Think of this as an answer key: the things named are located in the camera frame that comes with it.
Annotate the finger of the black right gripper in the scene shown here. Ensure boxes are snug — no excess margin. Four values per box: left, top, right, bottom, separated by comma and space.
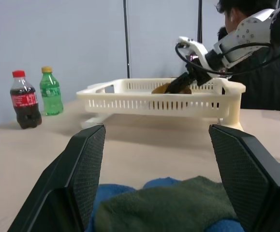
166, 72, 192, 94
170, 75, 198, 94

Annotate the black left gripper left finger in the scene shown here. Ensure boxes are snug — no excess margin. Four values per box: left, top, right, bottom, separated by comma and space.
8, 124, 106, 232

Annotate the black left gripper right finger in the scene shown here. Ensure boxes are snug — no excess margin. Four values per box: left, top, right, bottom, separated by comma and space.
208, 124, 280, 232

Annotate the mustard yellow sock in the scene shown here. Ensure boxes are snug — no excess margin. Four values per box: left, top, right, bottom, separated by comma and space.
151, 83, 192, 95

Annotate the blue sock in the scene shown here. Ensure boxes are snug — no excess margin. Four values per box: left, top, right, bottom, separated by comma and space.
85, 176, 247, 232

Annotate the white slotted plastic basket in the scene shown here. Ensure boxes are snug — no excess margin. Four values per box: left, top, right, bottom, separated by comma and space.
76, 77, 247, 132

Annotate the thin black pole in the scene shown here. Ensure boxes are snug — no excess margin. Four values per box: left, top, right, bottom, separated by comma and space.
197, 0, 204, 44
123, 0, 132, 79

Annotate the person in black jacket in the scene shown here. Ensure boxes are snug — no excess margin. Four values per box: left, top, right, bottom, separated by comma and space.
216, 0, 280, 120

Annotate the green soda bottle yellow cap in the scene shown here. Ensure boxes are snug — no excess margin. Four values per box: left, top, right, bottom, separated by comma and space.
39, 66, 64, 116

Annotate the dark green cloth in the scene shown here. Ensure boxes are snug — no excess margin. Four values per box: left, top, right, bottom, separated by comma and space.
94, 175, 238, 232

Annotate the cola bottle red cap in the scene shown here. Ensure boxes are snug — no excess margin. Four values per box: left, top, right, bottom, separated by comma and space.
9, 70, 43, 130

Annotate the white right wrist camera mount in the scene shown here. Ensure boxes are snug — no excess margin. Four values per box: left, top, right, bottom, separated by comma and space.
177, 36, 216, 79

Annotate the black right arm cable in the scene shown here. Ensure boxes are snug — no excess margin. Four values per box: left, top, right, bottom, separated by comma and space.
174, 42, 280, 74

